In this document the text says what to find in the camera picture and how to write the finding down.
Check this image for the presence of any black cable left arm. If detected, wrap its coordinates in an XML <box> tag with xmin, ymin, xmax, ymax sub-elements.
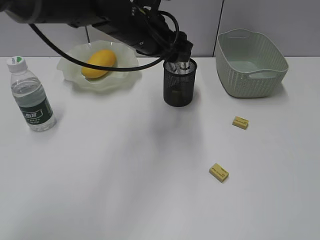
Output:
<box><xmin>28</xmin><ymin>9</ymin><xmax>181</xmax><ymax>73</ymax></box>

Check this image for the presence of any translucent green wavy plate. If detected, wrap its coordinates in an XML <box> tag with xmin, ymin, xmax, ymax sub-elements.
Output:
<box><xmin>57</xmin><ymin>40</ymin><xmax>141</xmax><ymax>93</ymax></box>

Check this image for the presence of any white grey pen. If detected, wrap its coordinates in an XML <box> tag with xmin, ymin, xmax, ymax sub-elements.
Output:
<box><xmin>166</xmin><ymin>62</ymin><xmax>178</xmax><ymax>74</ymax></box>

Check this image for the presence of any pale green plastic basket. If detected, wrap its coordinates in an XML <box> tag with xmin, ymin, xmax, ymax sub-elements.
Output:
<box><xmin>215</xmin><ymin>28</ymin><xmax>289</xmax><ymax>98</ymax></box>

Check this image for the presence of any clear water bottle green label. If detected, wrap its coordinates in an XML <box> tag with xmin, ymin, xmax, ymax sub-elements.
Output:
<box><xmin>6</xmin><ymin>56</ymin><xmax>57</xmax><ymax>132</ymax></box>

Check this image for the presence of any yellow mango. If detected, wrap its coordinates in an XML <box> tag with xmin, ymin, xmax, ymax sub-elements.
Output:
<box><xmin>81</xmin><ymin>49</ymin><xmax>117</xmax><ymax>79</ymax></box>

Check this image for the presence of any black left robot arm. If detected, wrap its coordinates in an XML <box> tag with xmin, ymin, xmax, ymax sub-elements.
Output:
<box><xmin>0</xmin><ymin>0</ymin><xmax>193</xmax><ymax>63</ymax></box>

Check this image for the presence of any beige pen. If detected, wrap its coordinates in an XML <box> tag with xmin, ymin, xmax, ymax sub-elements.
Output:
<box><xmin>180</xmin><ymin>61</ymin><xmax>190</xmax><ymax>75</ymax></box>

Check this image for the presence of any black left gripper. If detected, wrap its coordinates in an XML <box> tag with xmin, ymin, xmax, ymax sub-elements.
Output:
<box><xmin>92</xmin><ymin>0</ymin><xmax>193</xmax><ymax>63</ymax></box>

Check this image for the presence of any black mesh pen holder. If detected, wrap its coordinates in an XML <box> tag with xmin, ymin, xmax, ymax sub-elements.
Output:
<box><xmin>163</xmin><ymin>58</ymin><xmax>198</xmax><ymax>107</ymax></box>

